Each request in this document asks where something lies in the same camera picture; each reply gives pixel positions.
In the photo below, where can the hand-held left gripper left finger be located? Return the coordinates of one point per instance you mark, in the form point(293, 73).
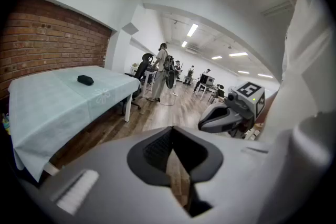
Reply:
point(105, 165)

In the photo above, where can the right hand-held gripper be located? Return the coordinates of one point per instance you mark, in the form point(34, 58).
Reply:
point(249, 99)

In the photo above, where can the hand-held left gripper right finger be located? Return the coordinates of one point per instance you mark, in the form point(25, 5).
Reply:
point(231, 165)

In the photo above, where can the black oval case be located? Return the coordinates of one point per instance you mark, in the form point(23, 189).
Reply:
point(85, 80)

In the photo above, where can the person's right forearm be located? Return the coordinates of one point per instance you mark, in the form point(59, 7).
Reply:
point(269, 108)

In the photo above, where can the white background desk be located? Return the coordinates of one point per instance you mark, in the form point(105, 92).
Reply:
point(211, 87)

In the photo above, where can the light blue flowered tablecloth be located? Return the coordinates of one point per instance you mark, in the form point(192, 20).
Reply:
point(52, 112)

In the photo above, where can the black mesh office chair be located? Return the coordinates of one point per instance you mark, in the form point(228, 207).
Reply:
point(141, 69)

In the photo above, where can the row of ceiling light panels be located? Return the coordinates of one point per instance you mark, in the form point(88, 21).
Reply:
point(193, 29)

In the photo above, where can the person's white shirt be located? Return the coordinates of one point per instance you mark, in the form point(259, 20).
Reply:
point(309, 60)

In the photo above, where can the grey square wall box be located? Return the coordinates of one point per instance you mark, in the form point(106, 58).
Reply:
point(130, 29)

